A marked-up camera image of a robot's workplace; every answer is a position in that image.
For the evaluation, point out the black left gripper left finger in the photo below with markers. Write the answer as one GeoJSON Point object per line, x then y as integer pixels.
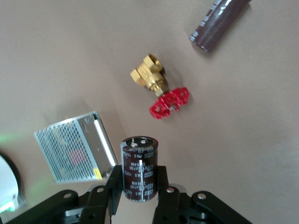
{"type": "Point", "coordinates": [93, 203]}

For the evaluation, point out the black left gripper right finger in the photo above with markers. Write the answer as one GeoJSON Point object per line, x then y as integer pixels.
{"type": "Point", "coordinates": [177, 205]}

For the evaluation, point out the black connector block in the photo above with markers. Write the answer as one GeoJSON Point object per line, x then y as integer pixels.
{"type": "Point", "coordinates": [139, 168]}

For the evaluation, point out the long dark brown capacitor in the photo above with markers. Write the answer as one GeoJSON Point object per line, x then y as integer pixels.
{"type": "Point", "coordinates": [217, 25]}

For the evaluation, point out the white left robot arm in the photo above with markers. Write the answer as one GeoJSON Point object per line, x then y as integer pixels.
{"type": "Point", "coordinates": [7, 182]}

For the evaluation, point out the metal mesh power supply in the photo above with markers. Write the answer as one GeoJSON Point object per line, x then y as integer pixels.
{"type": "Point", "coordinates": [74, 151]}

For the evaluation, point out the brown table cover sheet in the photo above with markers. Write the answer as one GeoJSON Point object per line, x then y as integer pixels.
{"type": "Point", "coordinates": [70, 46]}

